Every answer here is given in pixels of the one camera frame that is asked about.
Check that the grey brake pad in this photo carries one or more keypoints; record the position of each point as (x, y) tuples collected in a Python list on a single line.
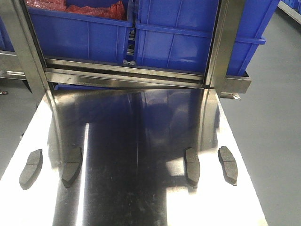
[(72, 167), (192, 167), (229, 165), (31, 169)]

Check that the right blue plastic bin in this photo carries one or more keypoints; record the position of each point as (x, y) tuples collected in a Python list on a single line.
[(176, 34)]

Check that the red bubble wrap bags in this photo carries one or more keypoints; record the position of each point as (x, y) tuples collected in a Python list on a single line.
[(115, 11)]

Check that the left blue plastic bin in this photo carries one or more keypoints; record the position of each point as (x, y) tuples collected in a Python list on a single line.
[(64, 34)]

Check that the far-left blue plastic bin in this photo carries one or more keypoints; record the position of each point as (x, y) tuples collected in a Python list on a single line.
[(5, 42)]

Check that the stainless steel rack frame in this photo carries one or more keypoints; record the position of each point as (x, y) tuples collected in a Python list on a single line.
[(27, 61)]

